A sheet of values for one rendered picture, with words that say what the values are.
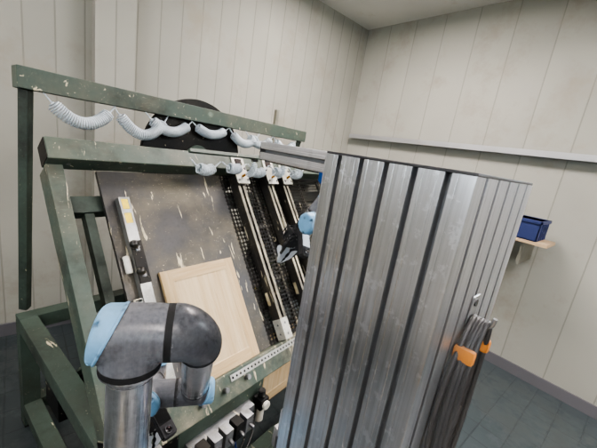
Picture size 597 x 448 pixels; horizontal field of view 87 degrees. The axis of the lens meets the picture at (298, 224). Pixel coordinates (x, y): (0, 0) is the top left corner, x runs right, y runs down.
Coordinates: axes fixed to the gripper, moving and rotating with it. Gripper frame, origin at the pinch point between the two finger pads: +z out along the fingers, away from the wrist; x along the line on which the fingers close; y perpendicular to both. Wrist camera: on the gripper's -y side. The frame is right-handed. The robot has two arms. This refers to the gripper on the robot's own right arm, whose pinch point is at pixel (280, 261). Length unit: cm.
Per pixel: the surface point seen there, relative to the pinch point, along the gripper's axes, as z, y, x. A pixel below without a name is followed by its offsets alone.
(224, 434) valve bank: 75, -30, -13
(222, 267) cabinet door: 42, 42, -9
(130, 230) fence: 38, 45, 43
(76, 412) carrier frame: 103, -2, 37
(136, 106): 7, 124, 52
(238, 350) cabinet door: 64, 5, -24
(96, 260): 53, 38, 51
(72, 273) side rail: 49, 23, 60
